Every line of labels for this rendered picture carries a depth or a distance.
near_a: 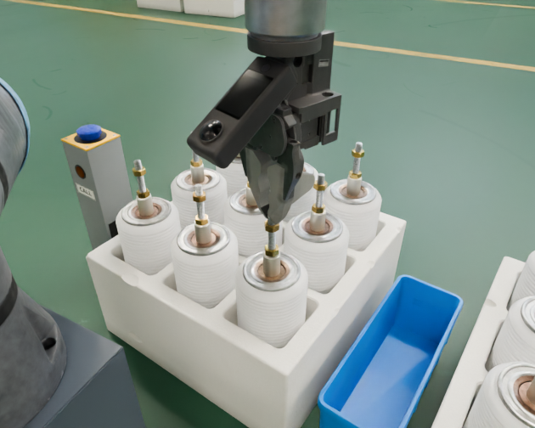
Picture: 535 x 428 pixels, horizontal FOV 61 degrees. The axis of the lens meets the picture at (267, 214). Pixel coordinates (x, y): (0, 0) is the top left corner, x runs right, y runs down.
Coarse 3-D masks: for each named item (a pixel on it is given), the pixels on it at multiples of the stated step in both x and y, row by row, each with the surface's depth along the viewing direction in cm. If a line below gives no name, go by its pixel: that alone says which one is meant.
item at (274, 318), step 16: (240, 272) 59; (304, 272) 59; (240, 288) 57; (304, 288) 58; (240, 304) 59; (256, 304) 56; (272, 304) 56; (288, 304) 57; (304, 304) 60; (240, 320) 61; (256, 320) 58; (272, 320) 57; (288, 320) 58; (304, 320) 62; (256, 336) 60; (272, 336) 59; (288, 336) 60
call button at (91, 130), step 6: (84, 126) 77; (90, 126) 77; (96, 126) 77; (78, 132) 75; (84, 132) 75; (90, 132) 75; (96, 132) 76; (84, 138) 76; (90, 138) 76; (96, 138) 77
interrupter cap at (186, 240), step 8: (192, 224) 67; (216, 224) 67; (184, 232) 65; (192, 232) 65; (216, 232) 65; (224, 232) 65; (184, 240) 64; (192, 240) 64; (216, 240) 64; (224, 240) 64; (184, 248) 62; (192, 248) 62; (200, 248) 62; (208, 248) 62; (216, 248) 62
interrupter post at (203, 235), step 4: (208, 220) 63; (196, 224) 62; (208, 224) 62; (196, 228) 62; (200, 228) 62; (204, 228) 62; (208, 228) 63; (196, 232) 63; (200, 232) 62; (204, 232) 62; (208, 232) 63; (196, 236) 63; (200, 236) 63; (204, 236) 63; (208, 236) 63; (196, 240) 64; (200, 240) 63; (204, 240) 63; (208, 240) 64
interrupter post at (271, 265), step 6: (264, 252) 57; (264, 258) 57; (270, 258) 56; (276, 258) 57; (264, 264) 57; (270, 264) 57; (276, 264) 57; (264, 270) 58; (270, 270) 57; (276, 270) 58; (270, 276) 58
